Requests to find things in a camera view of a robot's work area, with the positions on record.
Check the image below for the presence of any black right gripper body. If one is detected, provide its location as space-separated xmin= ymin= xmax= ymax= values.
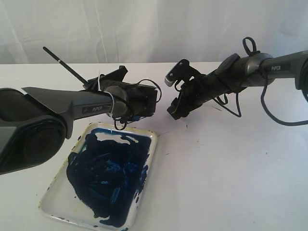
xmin=178 ymin=72 xmax=229 ymax=111

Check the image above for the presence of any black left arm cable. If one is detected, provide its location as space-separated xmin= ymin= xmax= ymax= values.
xmin=112 ymin=78 xmax=162 ymax=130

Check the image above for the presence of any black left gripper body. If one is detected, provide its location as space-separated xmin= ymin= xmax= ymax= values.
xmin=120 ymin=82 xmax=158 ymax=117

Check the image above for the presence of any black paintbrush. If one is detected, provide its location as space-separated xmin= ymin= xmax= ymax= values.
xmin=42 ymin=46 xmax=88 ymax=85

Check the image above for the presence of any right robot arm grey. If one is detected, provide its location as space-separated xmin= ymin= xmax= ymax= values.
xmin=165 ymin=51 xmax=308 ymax=120

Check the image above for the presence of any white backdrop curtain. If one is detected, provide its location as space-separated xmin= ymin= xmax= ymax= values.
xmin=0 ymin=0 xmax=308 ymax=64

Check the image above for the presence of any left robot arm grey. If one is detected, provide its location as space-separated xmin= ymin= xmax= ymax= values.
xmin=0 ymin=65 xmax=162 ymax=174

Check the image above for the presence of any white paint tray blue paint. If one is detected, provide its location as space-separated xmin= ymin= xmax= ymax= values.
xmin=38 ymin=123 xmax=157 ymax=231

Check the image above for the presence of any white paper with square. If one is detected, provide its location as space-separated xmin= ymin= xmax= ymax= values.
xmin=127 ymin=81 xmax=209 ymax=134

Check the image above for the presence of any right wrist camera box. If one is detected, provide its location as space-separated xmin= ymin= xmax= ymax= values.
xmin=165 ymin=59 xmax=201 ymax=87

